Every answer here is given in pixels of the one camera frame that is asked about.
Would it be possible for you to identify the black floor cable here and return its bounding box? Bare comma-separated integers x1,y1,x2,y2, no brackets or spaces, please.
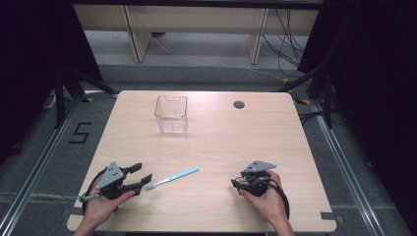
297,110,349,128

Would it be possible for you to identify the black metal stand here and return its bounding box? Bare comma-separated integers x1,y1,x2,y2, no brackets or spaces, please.
276,63,334,130
53,67,119,130

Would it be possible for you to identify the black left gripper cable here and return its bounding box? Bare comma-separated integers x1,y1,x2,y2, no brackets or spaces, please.
81,167,110,215

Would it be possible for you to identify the person's left hand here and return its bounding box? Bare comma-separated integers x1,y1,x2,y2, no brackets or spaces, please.
83,177,137,224

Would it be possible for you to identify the light blue toothbrush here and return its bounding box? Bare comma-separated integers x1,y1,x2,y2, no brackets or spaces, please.
145,165,201,192

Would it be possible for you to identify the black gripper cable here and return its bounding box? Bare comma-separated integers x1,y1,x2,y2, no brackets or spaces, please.
81,167,110,215
267,178,291,220

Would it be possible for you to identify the bundle of black cables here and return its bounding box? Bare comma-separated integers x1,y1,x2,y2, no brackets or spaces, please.
262,9,309,79

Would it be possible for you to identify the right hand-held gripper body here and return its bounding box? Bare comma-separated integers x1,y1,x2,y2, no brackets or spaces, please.
240,160,277,197

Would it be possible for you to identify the beige wooden desk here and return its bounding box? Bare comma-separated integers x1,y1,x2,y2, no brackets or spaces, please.
73,3,320,65

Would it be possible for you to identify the black curtain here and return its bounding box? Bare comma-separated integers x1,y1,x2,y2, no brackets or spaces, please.
297,0,417,227
0,0,103,165

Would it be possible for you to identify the grey tape piece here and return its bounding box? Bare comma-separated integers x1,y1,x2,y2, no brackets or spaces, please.
320,211,345,225

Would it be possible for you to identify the person's right hand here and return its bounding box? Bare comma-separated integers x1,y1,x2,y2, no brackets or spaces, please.
238,169,288,224

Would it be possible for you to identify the clear plastic container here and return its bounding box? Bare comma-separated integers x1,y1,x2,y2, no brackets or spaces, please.
153,94,189,135

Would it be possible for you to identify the aluminium floor rail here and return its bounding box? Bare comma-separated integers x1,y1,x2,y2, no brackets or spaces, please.
0,94,84,236
309,97,388,236

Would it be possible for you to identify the silver cable plug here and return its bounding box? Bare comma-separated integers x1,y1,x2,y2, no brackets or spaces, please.
78,193,102,202

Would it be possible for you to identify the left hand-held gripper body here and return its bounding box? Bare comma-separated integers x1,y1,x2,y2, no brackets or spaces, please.
95,161,136,201

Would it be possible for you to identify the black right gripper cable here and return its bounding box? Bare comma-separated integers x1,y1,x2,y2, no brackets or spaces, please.
267,178,291,220

